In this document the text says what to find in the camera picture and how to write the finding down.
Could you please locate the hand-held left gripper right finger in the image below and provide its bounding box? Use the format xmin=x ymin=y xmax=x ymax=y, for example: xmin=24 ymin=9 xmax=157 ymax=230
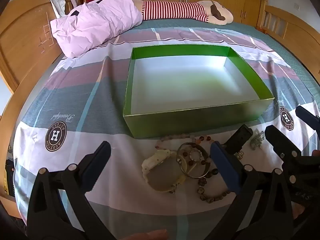
xmin=202 ymin=141 xmax=295 ymax=240

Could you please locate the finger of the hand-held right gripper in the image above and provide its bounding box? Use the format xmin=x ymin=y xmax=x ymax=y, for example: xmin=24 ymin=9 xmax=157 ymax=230
xmin=265 ymin=125 xmax=302 ymax=162
xmin=296 ymin=106 xmax=320 ymax=134

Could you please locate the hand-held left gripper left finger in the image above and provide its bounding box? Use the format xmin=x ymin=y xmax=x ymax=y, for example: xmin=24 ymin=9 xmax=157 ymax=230
xmin=27 ymin=141 xmax=121 ymax=240

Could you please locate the dark brown bead bracelet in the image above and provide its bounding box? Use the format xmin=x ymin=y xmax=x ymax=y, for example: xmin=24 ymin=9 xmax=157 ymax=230
xmin=179 ymin=142 xmax=219 ymax=178

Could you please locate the small toothed metal ring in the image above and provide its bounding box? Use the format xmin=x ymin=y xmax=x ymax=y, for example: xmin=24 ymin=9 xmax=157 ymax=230
xmin=188 ymin=148 xmax=203 ymax=162

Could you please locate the olive bead bracelet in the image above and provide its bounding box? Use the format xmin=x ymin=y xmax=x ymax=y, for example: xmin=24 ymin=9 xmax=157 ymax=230
xmin=196 ymin=177 xmax=232 ymax=203

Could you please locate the silver metal bangle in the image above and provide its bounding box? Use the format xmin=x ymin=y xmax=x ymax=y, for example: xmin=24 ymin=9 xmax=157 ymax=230
xmin=176 ymin=142 xmax=213 ymax=179

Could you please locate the cream white wristwatch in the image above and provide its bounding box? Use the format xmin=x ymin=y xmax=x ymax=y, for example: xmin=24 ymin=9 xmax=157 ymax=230
xmin=141 ymin=149 xmax=187 ymax=195

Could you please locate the pale bead bracelet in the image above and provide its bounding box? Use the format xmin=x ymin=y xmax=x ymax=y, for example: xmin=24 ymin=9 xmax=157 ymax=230
xmin=154 ymin=133 xmax=213 ymax=151

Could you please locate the green cardboard box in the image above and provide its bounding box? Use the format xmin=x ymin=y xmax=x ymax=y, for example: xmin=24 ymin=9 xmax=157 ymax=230
xmin=122 ymin=44 xmax=275 ymax=139

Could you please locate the teal quilted mattress cover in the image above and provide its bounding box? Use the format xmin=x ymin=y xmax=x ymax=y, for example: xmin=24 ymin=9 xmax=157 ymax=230
xmin=120 ymin=19 xmax=320 ymax=98

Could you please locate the wooden footboard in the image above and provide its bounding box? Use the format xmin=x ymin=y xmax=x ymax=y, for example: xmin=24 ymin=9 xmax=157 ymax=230
xmin=259 ymin=4 xmax=320 ymax=80

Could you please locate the wooden headboard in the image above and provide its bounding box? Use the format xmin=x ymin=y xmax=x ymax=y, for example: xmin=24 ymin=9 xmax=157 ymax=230
xmin=0 ymin=0 xmax=84 ymax=120

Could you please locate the striped plush toy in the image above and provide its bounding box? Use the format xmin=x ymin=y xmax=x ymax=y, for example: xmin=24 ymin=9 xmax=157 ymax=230
xmin=132 ymin=0 xmax=234 ymax=26

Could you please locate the white grey garment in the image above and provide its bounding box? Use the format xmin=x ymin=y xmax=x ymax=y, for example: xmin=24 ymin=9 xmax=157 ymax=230
xmin=46 ymin=0 xmax=78 ymax=18

